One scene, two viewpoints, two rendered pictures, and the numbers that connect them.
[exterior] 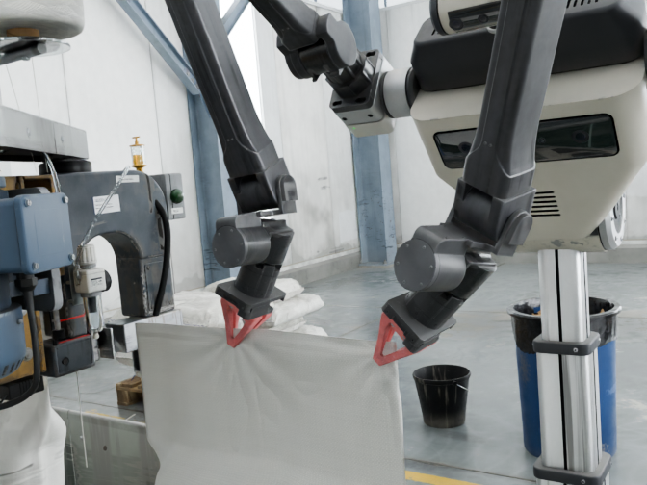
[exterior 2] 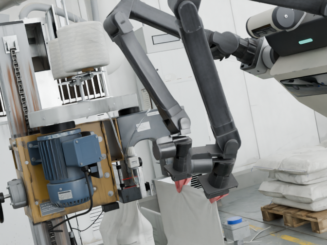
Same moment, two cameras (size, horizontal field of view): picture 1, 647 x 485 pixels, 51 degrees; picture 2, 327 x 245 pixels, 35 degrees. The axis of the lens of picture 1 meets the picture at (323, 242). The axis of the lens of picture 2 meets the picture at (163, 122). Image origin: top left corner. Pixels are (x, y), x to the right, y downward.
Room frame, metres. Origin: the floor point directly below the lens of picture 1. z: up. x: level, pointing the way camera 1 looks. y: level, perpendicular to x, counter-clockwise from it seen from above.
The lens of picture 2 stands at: (-0.44, -0.84, 1.39)
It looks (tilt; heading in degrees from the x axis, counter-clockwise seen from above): 3 degrees down; 34
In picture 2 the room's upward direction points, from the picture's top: 11 degrees counter-clockwise
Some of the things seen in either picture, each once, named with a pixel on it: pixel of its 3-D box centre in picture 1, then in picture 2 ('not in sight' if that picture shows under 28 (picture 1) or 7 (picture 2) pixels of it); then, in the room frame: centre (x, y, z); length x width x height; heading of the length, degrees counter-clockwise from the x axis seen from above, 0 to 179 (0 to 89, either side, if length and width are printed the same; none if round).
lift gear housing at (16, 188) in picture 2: not in sight; (16, 193); (0.83, 0.73, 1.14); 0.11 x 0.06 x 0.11; 56
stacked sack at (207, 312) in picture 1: (218, 309); (320, 159); (4.09, 0.67, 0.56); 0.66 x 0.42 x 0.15; 146
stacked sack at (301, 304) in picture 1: (275, 309); not in sight; (4.60, 0.36, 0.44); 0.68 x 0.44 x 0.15; 146
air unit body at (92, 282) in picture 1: (91, 291); (135, 166); (1.12, 0.39, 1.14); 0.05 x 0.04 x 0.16; 146
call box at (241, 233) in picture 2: not in sight; (236, 229); (1.37, 0.15, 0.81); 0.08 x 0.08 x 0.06; 56
